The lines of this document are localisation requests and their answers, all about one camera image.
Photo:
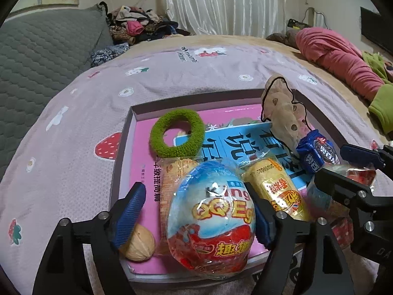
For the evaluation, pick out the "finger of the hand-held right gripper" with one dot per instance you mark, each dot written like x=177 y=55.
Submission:
x=356 y=153
x=340 y=184

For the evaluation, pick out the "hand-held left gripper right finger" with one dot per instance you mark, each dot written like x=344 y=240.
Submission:
x=262 y=221

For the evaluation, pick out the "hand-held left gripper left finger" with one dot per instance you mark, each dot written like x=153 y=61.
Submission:
x=129 y=215

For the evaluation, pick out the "toy egg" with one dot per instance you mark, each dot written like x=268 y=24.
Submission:
x=211 y=218
x=322 y=196

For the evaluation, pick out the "brown walnut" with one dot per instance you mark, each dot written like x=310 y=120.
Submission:
x=141 y=245

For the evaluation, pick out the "yellow snack packet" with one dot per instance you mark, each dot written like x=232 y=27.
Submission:
x=276 y=187

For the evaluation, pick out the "blue cookie packet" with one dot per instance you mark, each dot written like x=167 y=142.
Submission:
x=313 y=153

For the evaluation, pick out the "grey shallow cardboard box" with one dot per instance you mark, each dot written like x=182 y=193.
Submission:
x=121 y=156

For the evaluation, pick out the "orange wafer snack packet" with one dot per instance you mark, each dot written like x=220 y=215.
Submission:
x=175 y=175

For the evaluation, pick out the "green fuzzy hair scrunchie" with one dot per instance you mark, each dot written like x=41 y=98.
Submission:
x=156 y=141

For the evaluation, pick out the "brown plush toy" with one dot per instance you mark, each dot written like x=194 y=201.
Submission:
x=282 y=110

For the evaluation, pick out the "green fleece blanket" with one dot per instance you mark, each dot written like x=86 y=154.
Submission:
x=382 y=101

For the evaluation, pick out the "pink quilt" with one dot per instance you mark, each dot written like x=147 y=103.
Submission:
x=331 y=55

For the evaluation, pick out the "purple printed blanket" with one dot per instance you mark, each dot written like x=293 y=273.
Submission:
x=76 y=113

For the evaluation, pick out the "black television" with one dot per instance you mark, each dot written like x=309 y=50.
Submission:
x=376 y=29

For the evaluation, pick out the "dark brown cloth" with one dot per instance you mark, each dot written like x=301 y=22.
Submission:
x=281 y=38

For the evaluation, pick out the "dark bag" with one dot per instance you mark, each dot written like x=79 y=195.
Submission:
x=296 y=24

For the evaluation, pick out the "blue floral cloth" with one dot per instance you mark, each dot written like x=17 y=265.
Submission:
x=109 y=54

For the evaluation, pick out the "grey quilted headboard cover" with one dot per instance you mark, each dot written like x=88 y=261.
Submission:
x=40 y=61

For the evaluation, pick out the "pile of clothes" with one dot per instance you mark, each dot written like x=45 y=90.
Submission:
x=138 y=24

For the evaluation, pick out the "white sheer curtain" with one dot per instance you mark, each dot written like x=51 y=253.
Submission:
x=227 y=3

